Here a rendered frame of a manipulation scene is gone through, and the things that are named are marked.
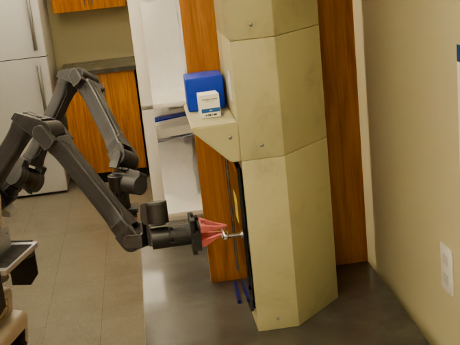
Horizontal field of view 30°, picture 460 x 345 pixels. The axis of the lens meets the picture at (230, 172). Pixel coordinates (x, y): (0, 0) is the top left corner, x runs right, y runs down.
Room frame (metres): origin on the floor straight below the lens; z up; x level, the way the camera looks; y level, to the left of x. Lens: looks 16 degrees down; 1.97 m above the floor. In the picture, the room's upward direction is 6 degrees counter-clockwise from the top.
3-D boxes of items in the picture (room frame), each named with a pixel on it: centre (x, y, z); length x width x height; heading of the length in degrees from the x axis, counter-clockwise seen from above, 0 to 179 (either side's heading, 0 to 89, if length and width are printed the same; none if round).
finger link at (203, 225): (2.17, 0.07, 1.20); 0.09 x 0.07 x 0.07; 96
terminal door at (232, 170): (2.23, -0.01, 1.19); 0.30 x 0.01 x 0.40; 5
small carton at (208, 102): (2.19, 0.04, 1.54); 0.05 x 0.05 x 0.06; 9
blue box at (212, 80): (2.31, 0.05, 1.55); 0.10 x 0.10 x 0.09; 5
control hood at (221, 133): (2.23, 0.04, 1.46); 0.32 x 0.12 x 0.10; 5
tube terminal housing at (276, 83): (2.24, -0.14, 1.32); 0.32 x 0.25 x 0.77; 5
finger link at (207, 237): (2.17, 0.07, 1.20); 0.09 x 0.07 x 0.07; 96
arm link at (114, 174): (2.50, 0.34, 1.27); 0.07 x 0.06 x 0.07; 49
